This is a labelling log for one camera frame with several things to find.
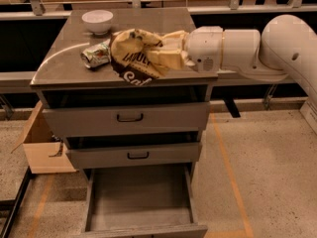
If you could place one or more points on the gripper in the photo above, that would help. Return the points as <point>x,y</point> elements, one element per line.
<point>203,49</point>

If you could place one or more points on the brown chip bag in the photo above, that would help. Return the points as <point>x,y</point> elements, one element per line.
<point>129,59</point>

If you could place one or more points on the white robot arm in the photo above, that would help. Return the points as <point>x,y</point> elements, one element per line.
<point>287,46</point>

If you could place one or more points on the top grey drawer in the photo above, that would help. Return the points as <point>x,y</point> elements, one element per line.
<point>127,120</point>

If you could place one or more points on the grey drawer cabinet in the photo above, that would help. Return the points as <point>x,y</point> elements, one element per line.
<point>63,81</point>

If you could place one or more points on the middle grey drawer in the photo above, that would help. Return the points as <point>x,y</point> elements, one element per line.
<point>134,156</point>

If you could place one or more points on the open bottom grey drawer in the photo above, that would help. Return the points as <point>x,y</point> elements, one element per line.
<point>141,202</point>

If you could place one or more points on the crushed green white can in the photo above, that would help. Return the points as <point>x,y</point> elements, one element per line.
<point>96,55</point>

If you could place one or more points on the white ceramic bowl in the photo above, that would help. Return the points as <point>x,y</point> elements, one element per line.
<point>97,21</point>

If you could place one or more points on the white box at right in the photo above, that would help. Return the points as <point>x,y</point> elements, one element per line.
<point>309,112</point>

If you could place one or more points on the cardboard box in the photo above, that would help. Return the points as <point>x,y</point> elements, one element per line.
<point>45,154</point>

